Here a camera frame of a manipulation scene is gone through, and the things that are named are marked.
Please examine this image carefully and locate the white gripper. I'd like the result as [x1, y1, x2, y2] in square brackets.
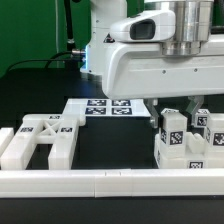
[102, 35, 224, 129]

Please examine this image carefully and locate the white chair seat plate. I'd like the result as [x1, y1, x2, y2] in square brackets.
[154, 132, 224, 169]

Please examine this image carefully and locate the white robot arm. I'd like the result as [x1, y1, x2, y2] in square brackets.
[81, 0, 224, 127]

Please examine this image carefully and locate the white marker base sheet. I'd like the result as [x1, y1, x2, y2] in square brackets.
[63, 99, 151, 117]

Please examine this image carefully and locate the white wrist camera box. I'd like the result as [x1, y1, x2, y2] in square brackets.
[110, 10, 176, 43]

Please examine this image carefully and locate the white U-shaped fence frame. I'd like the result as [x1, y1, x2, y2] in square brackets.
[0, 126, 224, 199]

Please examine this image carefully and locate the black cable bundle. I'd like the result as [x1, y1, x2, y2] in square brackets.
[6, 0, 88, 73]

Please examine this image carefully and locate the white chair back frame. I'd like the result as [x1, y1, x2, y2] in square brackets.
[0, 114, 86, 171]

